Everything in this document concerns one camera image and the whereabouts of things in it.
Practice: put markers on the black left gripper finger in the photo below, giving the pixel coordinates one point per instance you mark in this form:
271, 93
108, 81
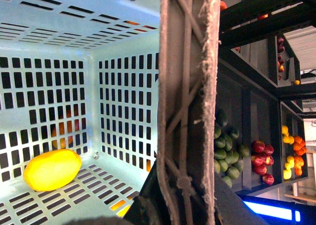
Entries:
148, 208

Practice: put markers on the yellow lemon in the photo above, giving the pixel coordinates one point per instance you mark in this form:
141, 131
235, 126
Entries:
52, 170

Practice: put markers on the light blue plastic basket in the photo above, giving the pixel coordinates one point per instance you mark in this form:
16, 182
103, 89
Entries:
81, 75

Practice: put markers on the brown basket handle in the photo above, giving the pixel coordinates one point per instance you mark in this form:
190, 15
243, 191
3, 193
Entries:
188, 66

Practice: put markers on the green mango pile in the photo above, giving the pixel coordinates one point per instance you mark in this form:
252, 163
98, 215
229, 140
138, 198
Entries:
229, 152

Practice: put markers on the lemon and orange pile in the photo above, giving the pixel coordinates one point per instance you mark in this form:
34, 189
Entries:
293, 162

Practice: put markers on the red apple pile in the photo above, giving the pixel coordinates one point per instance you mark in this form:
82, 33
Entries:
261, 159

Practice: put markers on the black display shelf unit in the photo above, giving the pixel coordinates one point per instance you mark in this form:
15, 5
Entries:
250, 21

